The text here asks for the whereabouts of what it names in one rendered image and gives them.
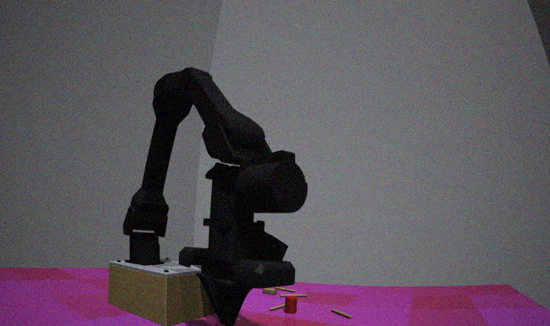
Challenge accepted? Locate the dark brown cylinder with red top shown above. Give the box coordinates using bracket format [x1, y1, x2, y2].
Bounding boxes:
[284, 296, 297, 313]

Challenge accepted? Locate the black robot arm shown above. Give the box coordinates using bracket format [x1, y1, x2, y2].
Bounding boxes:
[122, 67, 308, 266]

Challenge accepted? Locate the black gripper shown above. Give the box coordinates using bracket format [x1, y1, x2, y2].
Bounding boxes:
[178, 211, 295, 326]

